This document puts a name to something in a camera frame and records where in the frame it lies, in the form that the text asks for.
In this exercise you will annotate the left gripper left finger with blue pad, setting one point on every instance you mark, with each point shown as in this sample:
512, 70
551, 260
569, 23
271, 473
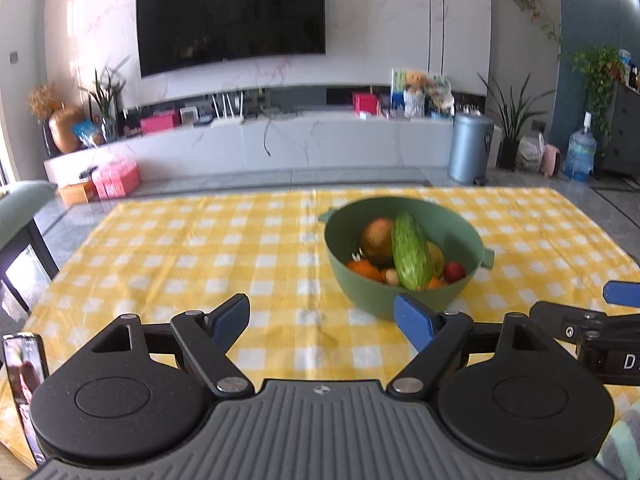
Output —
204, 340

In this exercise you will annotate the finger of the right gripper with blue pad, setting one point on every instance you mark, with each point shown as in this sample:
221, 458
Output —
625, 294

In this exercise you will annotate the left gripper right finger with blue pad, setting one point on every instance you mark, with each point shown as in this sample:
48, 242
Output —
438, 338

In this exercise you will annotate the orange tangerine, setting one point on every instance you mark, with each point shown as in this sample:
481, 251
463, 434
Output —
435, 283

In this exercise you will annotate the brown longan fruit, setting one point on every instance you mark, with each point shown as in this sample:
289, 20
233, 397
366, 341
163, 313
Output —
391, 277

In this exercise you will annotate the red cherry tomato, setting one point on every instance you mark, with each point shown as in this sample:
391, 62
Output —
453, 272

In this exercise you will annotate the large yellow-green pear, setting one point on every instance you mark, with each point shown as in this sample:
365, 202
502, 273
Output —
437, 258

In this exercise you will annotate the green bitter gourd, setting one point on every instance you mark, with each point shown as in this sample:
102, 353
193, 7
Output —
412, 259

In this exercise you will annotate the large orange persimmon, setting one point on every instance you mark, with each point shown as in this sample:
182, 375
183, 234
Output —
365, 269

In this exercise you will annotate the reddish yellow apple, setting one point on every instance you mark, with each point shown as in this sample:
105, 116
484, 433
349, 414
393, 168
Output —
376, 242

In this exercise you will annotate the green colander bowl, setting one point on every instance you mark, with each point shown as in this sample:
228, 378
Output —
458, 240

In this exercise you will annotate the yellow checkered tablecloth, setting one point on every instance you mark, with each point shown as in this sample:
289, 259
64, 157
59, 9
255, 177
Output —
162, 257

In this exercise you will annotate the dark grey drawer cabinet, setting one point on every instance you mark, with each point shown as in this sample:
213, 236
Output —
623, 147

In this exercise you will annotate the blue water jug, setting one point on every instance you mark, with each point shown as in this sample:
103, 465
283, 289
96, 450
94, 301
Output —
581, 150

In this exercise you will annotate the white plastic bag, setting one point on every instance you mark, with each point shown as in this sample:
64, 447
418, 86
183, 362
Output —
530, 153

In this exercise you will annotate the pink plastic storage box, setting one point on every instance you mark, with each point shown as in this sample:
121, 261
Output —
116, 179

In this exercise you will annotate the white marble tv cabinet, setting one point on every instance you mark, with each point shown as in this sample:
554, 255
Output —
319, 140

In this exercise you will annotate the grey metal trash bin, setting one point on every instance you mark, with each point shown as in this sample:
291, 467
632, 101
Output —
470, 148

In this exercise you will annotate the orange cardboard box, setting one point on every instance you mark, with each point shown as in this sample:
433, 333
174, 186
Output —
81, 192

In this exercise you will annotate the white wifi router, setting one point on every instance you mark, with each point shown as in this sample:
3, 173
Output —
228, 109

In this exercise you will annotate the smartphone on table edge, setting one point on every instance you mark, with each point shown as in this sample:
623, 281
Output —
27, 369

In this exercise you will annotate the tall potted floor plant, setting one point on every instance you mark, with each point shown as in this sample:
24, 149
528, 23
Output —
513, 110

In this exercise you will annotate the pink flat box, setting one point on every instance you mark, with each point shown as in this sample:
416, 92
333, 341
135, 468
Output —
160, 122

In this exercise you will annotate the trailing green ivy plant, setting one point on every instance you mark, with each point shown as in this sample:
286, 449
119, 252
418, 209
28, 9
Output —
602, 68

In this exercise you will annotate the red box on cabinet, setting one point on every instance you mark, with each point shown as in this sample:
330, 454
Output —
366, 103

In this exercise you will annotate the teddy bear in bag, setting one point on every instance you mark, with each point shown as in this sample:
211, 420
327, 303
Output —
415, 92

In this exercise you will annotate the green cushioned chair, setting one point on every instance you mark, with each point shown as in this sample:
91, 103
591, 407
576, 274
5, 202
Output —
20, 202

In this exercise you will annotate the green potted orchid plant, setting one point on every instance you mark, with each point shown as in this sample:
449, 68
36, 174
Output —
105, 92

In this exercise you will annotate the orange ceramic vase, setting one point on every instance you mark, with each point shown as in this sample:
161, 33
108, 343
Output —
61, 124

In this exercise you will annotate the black wall television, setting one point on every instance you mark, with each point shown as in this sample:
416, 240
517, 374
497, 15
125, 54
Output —
176, 34

